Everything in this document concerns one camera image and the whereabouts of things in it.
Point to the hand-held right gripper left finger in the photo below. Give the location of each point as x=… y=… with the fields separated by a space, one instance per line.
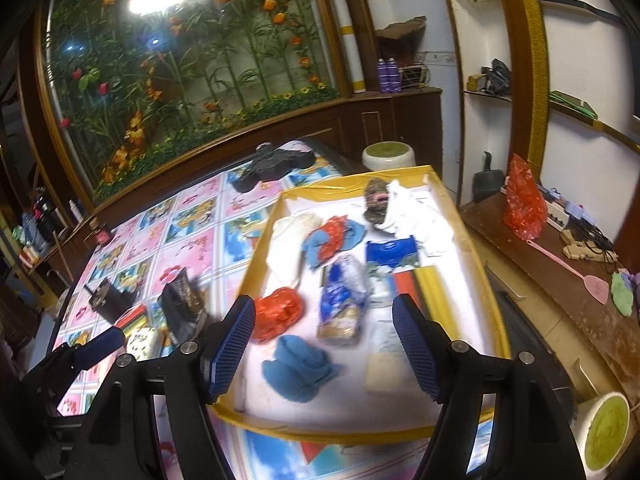
x=230 y=355

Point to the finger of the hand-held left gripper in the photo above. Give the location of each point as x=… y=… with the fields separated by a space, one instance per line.
x=102 y=344

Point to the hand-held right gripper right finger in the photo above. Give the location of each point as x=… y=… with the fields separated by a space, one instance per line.
x=417 y=355

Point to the clear plastic packet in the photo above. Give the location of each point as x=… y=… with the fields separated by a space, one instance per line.
x=385 y=365

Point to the stack of coloured sponges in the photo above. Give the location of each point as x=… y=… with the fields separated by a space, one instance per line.
x=134 y=317

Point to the printed tissue packet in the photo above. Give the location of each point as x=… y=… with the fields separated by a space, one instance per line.
x=145 y=342

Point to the red mesh plastic bag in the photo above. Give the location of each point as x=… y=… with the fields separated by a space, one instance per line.
x=280 y=312

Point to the black packet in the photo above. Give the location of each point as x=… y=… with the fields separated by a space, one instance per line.
x=182 y=305

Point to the clear blue plastic bag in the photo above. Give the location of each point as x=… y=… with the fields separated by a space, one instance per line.
x=345 y=300

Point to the blue packet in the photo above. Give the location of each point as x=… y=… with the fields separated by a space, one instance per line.
x=390 y=255

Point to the white cloth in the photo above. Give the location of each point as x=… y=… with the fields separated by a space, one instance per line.
x=415 y=217

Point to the beige cloth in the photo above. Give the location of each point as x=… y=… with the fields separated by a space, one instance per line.
x=295 y=232

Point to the red and blue cloth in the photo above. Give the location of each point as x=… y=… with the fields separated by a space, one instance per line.
x=330 y=240

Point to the dark scrubber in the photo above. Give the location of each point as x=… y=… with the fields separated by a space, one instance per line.
x=376 y=205

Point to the yellow rimmed box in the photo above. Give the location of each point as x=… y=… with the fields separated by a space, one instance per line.
x=320 y=191

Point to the black pot with rod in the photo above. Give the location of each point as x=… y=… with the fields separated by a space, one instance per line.
x=112 y=302

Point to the thin wooden stick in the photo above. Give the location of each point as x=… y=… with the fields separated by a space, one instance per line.
x=62 y=260

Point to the white bottle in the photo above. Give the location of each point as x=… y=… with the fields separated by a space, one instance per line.
x=75 y=210

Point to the black thermos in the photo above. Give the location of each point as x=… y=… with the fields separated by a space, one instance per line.
x=47 y=217

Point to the printed fruit tablecloth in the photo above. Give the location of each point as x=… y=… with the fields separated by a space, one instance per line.
x=190 y=220

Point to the wooden side counter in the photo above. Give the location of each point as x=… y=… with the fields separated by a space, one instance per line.
x=575 y=320

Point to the black dustpan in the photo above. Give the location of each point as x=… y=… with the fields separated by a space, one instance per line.
x=487 y=182

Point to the beige plug adapter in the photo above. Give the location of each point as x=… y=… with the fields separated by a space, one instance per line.
x=575 y=247

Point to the pink fly swatter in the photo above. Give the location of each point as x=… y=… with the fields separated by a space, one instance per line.
x=597 y=287

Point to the black device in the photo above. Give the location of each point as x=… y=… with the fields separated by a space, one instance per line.
x=272 y=167

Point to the white power strip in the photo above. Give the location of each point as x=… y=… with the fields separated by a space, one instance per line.
x=555 y=217

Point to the ceramic stool with green top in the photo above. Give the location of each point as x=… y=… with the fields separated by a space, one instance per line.
x=607 y=430
x=390 y=152

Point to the purple and green item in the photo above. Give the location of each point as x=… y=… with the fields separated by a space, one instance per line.
x=625 y=292

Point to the purple bottle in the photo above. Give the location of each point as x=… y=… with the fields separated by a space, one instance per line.
x=394 y=76
x=383 y=76

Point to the black tangled item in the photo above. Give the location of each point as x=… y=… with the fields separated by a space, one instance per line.
x=495 y=77

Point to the flat green item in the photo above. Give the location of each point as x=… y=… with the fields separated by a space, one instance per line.
x=575 y=105

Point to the white roll with yellow bands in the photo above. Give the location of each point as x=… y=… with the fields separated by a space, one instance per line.
x=347 y=45

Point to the flower wall mural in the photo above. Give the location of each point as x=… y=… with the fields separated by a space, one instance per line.
x=200 y=70

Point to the gold trimmed wall shelf unit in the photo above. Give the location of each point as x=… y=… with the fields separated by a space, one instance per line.
x=527 y=60

